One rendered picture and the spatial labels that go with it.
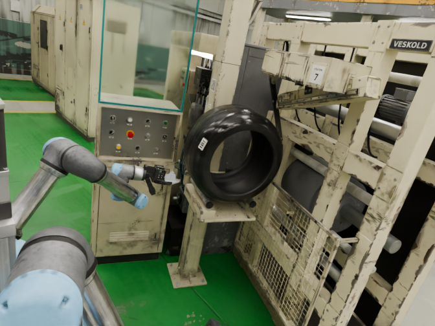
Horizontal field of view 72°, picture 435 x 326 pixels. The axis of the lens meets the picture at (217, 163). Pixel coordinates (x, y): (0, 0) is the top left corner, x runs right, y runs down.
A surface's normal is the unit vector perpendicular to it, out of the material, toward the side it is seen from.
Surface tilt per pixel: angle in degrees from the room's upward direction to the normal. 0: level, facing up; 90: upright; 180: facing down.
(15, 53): 90
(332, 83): 90
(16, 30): 90
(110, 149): 90
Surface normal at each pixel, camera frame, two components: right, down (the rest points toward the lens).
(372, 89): 0.39, 0.09
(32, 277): 0.00, -0.89
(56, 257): 0.43, -0.87
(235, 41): 0.34, 0.40
